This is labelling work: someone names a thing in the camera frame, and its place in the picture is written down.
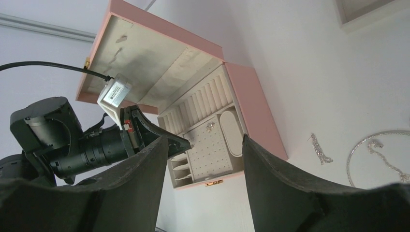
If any small silver earring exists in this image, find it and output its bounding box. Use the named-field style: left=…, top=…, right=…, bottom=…
left=206, top=122, right=215, bottom=132

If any pink jewelry box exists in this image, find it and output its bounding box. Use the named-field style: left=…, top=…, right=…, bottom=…
left=87, top=0, right=288, bottom=189

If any silver hoop necklace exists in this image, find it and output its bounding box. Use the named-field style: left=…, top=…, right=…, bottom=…
left=346, top=130, right=410, bottom=189

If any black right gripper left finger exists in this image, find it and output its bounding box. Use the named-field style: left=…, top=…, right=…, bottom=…
left=0, top=137, right=168, bottom=232

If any beige oval watch pillow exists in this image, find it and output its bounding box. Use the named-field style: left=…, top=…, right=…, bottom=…
left=220, top=110, right=243, bottom=157

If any silver chain piece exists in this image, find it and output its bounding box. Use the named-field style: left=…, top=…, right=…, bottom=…
left=308, top=133, right=334, bottom=166

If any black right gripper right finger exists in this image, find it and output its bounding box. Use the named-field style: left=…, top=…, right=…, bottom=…
left=242, top=135, right=410, bottom=232

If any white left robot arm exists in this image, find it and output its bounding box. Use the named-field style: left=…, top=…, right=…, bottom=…
left=0, top=97, right=191, bottom=187

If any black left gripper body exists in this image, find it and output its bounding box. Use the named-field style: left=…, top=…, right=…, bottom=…
left=48, top=118, right=140, bottom=179

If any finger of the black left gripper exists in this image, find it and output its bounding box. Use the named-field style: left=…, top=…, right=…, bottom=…
left=130, top=105, right=191, bottom=157

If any beige divided tray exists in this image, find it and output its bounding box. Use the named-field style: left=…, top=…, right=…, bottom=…
left=334, top=0, right=410, bottom=33

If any black left camera cable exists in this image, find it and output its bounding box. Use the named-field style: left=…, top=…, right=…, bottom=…
left=0, top=61, right=113, bottom=81

